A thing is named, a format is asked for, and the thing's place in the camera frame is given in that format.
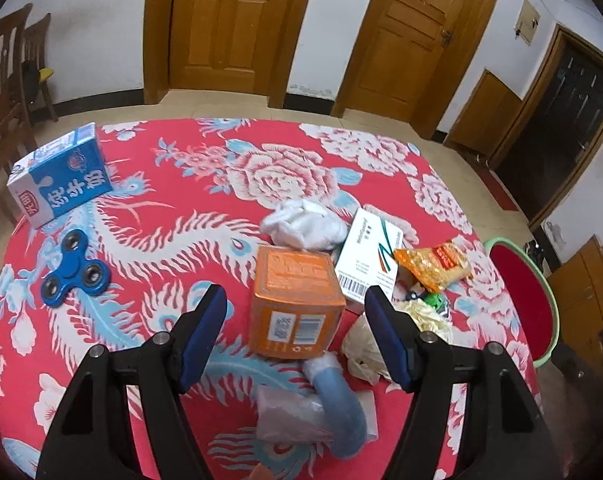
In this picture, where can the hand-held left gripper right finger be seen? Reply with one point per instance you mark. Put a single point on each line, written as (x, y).
(389, 340)

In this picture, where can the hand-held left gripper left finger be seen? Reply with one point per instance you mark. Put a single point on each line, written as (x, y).
(201, 340)

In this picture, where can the clear plastic bag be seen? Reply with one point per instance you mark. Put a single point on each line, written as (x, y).
(364, 350)
(286, 415)

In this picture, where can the green toy figure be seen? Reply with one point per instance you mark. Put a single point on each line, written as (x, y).
(434, 301)

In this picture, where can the blue and white curved tube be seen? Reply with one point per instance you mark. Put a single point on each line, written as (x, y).
(341, 410)

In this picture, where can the orange snack packet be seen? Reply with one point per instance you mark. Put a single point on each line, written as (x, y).
(434, 265)

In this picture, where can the white box with striped logo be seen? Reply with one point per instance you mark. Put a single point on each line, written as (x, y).
(366, 255)

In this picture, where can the orange cardboard box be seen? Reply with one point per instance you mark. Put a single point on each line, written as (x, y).
(291, 295)

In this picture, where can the white tissue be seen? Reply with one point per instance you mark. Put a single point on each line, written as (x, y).
(306, 225)

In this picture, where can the green basin with red inside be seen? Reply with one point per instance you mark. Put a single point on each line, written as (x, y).
(526, 300)

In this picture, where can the red floral tablecloth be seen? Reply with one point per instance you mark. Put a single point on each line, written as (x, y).
(181, 240)

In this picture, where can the blue fidget spinner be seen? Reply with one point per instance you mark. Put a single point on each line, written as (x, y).
(76, 270)

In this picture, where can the black sneaker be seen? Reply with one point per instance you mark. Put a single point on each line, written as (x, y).
(534, 252)

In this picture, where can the red doormat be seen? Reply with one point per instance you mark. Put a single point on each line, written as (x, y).
(496, 190)

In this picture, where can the wooden floor cabinet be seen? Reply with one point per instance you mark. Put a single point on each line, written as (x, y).
(586, 290)

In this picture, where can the blue and white milk carton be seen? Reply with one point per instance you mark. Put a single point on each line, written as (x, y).
(61, 185)

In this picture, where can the dark entrance door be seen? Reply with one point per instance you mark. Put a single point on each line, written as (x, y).
(556, 125)

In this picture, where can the yellow seat cushion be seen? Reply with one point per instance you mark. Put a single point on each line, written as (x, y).
(44, 74)

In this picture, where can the black bag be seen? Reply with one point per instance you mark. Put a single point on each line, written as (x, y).
(31, 80)

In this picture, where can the panelled wooden door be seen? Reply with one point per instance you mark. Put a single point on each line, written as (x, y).
(231, 25)

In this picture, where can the wooden chair with yellow cushion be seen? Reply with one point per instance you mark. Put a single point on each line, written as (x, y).
(36, 40)

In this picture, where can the beige electrical panel box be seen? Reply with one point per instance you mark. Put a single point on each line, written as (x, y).
(527, 22)

